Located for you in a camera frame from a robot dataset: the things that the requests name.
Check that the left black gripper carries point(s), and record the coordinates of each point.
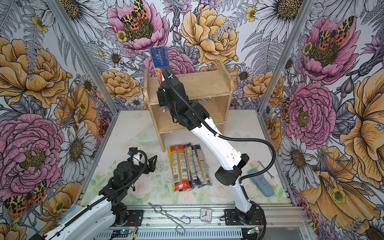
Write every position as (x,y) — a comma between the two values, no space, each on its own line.
(151,164)

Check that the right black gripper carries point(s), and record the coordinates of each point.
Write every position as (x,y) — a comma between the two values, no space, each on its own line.
(162,94)

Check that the blue Barilla spaghetti box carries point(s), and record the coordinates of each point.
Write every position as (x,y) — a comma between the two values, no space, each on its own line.
(160,59)

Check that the red spaghetti bag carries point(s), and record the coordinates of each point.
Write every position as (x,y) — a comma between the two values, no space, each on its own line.
(180,169)

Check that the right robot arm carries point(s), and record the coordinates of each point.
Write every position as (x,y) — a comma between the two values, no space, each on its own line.
(232,162)

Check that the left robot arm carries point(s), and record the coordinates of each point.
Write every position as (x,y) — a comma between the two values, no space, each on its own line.
(106,209)

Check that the wooden two-tier shelf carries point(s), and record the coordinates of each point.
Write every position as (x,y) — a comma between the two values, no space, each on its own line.
(217,85)

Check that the yellow Pastatime spaghetti bag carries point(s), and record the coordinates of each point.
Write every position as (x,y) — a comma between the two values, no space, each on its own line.
(171,164)

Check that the clear spaghetti bag blue end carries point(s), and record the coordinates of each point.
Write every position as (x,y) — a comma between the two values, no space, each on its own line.
(201,166)

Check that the metal tongs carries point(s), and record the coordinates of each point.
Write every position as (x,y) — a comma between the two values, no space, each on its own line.
(179,221)

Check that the small white clock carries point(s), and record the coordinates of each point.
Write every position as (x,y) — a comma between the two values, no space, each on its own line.
(206,215)

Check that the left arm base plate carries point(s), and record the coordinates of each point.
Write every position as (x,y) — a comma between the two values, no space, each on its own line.
(129,218)

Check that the aluminium front rail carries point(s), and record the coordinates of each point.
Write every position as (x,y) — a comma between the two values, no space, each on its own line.
(155,222)

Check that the grey handled tool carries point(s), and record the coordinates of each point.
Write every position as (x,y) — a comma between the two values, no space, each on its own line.
(260,181)

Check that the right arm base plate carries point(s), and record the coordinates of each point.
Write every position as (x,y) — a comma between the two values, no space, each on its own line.
(234,217)

